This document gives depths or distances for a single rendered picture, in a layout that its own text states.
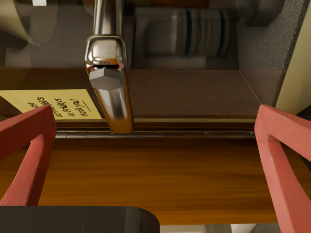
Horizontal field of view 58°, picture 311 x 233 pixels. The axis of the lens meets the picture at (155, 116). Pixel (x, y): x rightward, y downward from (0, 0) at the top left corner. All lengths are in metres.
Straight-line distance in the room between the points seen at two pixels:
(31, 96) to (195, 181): 0.24
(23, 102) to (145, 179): 0.19
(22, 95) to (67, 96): 0.04
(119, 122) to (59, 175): 0.26
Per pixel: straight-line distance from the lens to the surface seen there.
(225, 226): 0.88
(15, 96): 0.27
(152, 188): 0.38
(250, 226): 0.67
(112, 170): 0.40
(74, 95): 0.25
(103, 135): 0.37
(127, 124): 0.16
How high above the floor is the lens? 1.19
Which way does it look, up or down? 3 degrees down
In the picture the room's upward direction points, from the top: 90 degrees counter-clockwise
